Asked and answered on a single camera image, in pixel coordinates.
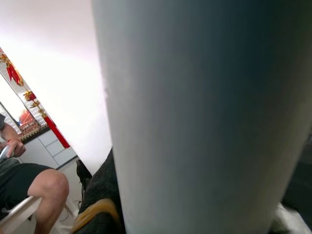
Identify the seated person hand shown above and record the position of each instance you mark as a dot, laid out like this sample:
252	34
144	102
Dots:
15	147

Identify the white drawer cabinet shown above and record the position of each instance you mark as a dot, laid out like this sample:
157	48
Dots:
51	151

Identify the white plastic chair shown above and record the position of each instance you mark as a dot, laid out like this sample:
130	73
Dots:
17	214

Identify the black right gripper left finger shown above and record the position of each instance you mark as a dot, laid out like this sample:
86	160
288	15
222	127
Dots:
100	190

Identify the seated person leg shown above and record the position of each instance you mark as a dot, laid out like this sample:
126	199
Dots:
36	190

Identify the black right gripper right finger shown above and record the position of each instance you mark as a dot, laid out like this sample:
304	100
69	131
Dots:
297	200

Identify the red gold hanging decoration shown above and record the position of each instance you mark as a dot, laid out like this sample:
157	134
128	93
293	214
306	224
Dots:
53	131

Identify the white plastic table leg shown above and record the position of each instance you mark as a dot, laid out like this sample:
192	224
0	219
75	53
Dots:
195	109

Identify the grey handheld device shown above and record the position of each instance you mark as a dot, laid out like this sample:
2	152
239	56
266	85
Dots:
3	152

